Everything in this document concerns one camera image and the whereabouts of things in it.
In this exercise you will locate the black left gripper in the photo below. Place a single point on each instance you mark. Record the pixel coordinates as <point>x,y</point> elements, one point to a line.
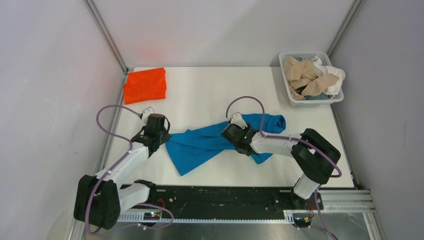
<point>166,136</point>

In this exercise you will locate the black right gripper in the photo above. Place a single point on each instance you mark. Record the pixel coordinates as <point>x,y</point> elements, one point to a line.
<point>247,129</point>

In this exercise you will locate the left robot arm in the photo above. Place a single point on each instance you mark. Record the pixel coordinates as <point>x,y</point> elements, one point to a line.
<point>101,198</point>

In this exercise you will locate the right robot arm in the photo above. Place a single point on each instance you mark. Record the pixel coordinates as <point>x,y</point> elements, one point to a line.
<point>316,157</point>

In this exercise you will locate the folded orange t shirt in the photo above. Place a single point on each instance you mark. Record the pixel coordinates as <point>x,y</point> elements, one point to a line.
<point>145,85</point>

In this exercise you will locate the left controller board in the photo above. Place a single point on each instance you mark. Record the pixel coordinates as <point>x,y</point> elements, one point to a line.
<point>151,216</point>

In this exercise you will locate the controller board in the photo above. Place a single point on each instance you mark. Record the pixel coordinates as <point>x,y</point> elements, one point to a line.
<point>151,216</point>
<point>302,222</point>

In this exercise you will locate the beige t shirt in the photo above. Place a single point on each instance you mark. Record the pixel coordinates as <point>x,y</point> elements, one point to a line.
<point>303,80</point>

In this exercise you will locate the light blue t shirt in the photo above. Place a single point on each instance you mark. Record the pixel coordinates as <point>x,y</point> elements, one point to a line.
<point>319,97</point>

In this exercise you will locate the right controller board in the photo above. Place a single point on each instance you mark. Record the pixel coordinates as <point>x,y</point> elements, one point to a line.
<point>302,222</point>

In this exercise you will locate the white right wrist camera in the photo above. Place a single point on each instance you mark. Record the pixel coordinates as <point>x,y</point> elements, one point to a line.
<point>237,119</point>

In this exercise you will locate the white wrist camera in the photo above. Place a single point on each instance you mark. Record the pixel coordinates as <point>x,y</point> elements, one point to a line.
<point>237,119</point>
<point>146,112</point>

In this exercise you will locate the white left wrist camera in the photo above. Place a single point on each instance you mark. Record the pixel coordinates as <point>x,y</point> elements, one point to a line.
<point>146,112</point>

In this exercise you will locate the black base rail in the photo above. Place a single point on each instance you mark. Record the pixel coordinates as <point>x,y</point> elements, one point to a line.
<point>226,203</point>

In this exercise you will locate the left aluminium frame post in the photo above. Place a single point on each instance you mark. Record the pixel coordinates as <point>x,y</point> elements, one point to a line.
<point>104,31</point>

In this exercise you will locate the aluminium frame post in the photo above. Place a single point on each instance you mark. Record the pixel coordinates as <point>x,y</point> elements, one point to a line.
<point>345,24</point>
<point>104,31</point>

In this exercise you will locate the right aluminium frame post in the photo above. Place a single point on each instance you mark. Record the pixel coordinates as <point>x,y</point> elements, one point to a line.
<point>345,24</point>

